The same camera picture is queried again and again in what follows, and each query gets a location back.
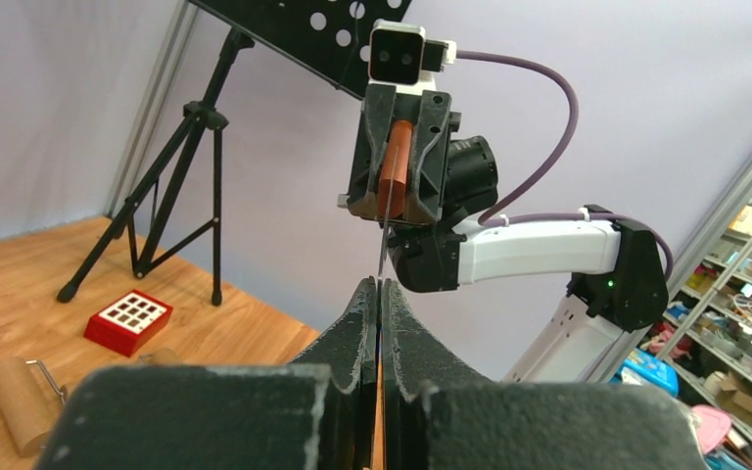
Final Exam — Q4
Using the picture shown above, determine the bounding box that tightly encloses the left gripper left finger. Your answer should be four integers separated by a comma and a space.
36, 278, 378, 469

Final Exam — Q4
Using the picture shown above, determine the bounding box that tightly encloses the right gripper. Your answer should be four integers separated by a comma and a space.
338, 84, 460, 226

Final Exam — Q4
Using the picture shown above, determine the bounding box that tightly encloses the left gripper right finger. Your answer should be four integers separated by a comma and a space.
380, 280, 705, 469

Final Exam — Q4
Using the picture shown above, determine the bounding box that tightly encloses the wooden double-ended roller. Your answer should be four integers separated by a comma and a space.
0, 347, 186, 458

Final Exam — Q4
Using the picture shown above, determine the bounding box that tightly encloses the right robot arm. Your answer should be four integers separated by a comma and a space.
340, 82, 670, 382

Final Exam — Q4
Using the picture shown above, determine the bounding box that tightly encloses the black music stand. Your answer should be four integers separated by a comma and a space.
57, 1, 409, 321

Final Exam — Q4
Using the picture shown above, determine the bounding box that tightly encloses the red grid box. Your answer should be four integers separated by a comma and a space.
83, 290, 173, 357

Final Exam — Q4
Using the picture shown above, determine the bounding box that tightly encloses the storage shelf with clutter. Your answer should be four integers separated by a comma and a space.
627, 172, 752, 468

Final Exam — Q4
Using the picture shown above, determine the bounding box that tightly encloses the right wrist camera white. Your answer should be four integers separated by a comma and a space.
367, 20, 457, 95

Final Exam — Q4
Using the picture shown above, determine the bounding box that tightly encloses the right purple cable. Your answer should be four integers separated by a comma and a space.
454, 49, 676, 280

